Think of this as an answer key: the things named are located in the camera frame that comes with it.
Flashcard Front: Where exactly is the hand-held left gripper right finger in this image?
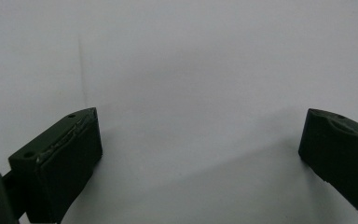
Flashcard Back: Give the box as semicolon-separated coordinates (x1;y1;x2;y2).
297;107;358;224

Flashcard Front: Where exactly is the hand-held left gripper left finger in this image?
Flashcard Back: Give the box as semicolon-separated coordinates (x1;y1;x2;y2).
8;107;103;224

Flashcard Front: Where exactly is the white-topped wooden table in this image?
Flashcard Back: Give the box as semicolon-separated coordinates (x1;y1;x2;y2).
0;0;358;224

